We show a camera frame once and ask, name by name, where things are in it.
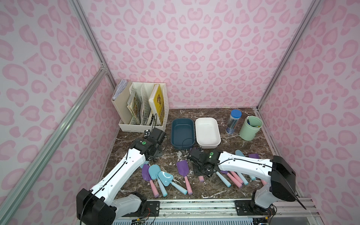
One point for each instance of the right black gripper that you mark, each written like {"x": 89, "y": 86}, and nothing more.
{"x": 197, "y": 157}

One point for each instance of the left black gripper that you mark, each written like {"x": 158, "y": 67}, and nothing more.
{"x": 157, "y": 137}

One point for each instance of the teal round shovel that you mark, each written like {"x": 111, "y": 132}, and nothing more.
{"x": 223, "y": 179}
{"x": 154, "y": 170}

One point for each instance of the white storage box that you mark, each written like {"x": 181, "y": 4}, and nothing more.
{"x": 207, "y": 133}

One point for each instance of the dark teal storage box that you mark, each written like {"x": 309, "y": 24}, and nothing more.
{"x": 183, "y": 134}

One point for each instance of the teal heart shovel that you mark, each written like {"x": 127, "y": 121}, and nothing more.
{"x": 167, "y": 179}

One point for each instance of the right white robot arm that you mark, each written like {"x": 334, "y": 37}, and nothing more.
{"x": 280, "y": 177}

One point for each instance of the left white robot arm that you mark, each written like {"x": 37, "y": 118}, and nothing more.
{"x": 98, "y": 205}

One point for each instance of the teal shovel far left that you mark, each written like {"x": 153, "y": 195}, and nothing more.
{"x": 145, "y": 163}

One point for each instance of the purple square shovel centre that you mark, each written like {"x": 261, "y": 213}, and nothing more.
{"x": 183, "y": 170}

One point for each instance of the purple pointed shovel upper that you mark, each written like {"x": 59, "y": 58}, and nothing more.
{"x": 236, "y": 176}

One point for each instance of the teal pointed shovel far right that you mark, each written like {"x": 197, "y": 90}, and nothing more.
{"x": 239, "y": 153}

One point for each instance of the illustrated picture book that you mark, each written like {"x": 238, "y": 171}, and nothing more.
{"x": 134, "y": 106}

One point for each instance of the white file organizer rack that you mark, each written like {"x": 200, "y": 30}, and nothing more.
{"x": 148, "y": 120}

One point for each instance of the yellow book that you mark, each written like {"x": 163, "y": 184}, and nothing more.
{"x": 157, "y": 104}

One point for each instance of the purple shovel far right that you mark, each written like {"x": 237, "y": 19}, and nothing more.
{"x": 255, "y": 155}

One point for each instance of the beige folder with papers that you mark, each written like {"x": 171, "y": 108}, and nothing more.
{"x": 120, "y": 99}

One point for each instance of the blue lid pen tube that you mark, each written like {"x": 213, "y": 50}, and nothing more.
{"x": 233, "y": 120}

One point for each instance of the green cup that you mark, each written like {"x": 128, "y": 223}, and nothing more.
{"x": 250, "y": 128}

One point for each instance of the purple shovel pink handle left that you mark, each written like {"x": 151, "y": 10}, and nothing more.
{"x": 146, "y": 176}

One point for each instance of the aluminium front rail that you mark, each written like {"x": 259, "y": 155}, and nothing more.
{"x": 223, "y": 212}

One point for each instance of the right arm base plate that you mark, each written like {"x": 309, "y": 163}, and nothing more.
{"x": 249, "y": 208}

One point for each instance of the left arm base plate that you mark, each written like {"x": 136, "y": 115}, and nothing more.
{"x": 148, "y": 207}

